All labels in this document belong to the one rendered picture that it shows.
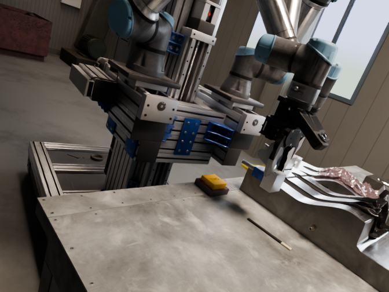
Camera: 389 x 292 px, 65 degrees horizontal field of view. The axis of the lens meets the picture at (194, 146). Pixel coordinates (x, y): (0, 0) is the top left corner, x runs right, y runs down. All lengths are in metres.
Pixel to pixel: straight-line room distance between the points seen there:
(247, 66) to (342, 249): 0.89
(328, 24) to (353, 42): 0.45
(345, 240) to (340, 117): 3.10
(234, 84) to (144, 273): 1.05
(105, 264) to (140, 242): 0.10
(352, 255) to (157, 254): 0.52
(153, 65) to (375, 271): 0.93
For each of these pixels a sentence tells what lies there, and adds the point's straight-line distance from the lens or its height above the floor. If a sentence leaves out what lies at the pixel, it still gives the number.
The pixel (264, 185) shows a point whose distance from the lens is 0.85.
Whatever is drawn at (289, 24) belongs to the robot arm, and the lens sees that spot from 0.98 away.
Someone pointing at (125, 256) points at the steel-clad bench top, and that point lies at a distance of 0.62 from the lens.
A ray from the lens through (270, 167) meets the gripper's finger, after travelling 0.82.
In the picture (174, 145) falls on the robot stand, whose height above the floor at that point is 0.77.
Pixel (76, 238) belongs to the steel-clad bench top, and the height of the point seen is 0.80.
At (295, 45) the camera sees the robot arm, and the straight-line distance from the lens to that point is 0.83.
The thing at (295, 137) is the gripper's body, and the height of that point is 1.06.
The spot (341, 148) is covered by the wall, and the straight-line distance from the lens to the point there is 3.90.
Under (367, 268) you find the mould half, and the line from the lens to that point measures 0.92.
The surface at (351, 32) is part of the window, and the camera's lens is 4.14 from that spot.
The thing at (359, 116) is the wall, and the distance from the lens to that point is 3.85.
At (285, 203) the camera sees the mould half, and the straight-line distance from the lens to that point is 0.97.
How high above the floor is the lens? 1.20
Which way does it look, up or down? 18 degrees down
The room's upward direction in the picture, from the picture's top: 19 degrees clockwise
